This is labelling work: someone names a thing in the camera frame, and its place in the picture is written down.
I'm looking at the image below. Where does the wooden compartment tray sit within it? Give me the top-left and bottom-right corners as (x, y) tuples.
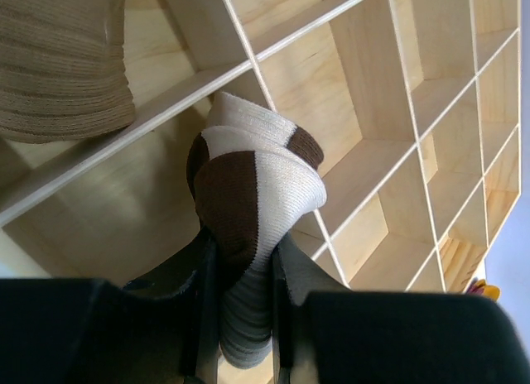
(0, 0), (522, 384)

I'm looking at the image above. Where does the cream brown striped sock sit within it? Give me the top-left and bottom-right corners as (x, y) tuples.
(186, 91), (327, 369)

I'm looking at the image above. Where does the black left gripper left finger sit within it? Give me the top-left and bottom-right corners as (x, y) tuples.
(123, 228), (219, 383)

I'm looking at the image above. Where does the tan brown ribbed sock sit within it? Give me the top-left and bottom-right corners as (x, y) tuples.
(1, 0), (135, 143)

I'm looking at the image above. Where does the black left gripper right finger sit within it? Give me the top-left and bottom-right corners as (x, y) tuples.
(271, 234), (348, 383)

